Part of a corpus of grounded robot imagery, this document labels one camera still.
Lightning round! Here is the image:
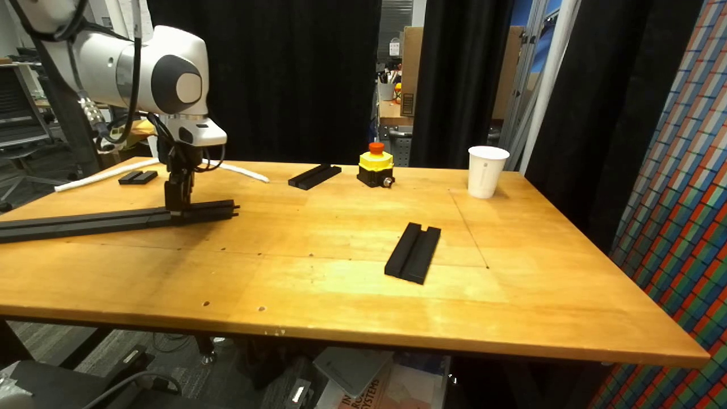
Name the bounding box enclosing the long black rail piece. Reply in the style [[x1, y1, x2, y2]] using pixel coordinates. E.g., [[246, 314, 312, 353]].
[[0, 216, 102, 243]]

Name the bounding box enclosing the white paper cup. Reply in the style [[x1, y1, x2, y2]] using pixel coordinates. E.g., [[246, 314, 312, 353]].
[[467, 146, 509, 199]]

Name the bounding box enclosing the black rail piece front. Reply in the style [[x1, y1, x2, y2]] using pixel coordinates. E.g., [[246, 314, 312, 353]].
[[383, 223, 441, 284]]

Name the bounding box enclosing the black rail piece back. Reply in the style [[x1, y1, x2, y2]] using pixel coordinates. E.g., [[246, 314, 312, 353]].
[[288, 165, 340, 192]]

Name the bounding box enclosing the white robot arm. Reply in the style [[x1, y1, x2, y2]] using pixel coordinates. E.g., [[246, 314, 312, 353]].
[[10, 0, 228, 214]]

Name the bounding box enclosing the yellow red emergency stop button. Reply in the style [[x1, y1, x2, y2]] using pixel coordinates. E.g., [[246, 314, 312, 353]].
[[357, 142, 396, 189]]

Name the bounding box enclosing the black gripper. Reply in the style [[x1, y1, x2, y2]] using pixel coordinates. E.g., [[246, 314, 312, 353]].
[[162, 144, 202, 216]]

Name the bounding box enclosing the colourful checkered panel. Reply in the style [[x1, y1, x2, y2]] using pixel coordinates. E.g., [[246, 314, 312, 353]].
[[591, 0, 727, 409]]

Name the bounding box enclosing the white metal pole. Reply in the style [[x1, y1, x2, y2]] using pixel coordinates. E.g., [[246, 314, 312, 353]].
[[520, 0, 582, 174]]

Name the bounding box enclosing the small black block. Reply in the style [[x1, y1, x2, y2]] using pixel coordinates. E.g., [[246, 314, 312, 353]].
[[117, 171, 156, 185]]

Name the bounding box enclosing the white plastic tube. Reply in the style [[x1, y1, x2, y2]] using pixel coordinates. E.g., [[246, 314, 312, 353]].
[[55, 159, 270, 193]]

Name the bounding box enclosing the black curtain left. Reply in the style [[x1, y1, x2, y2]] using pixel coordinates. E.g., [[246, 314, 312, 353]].
[[149, 0, 381, 165]]

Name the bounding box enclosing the black curtain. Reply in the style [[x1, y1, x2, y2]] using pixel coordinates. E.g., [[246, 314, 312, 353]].
[[411, 0, 704, 251], [149, 0, 381, 165]]

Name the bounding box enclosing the black curtain right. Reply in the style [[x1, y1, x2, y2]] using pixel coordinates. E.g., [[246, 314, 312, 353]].
[[411, 0, 704, 251]]

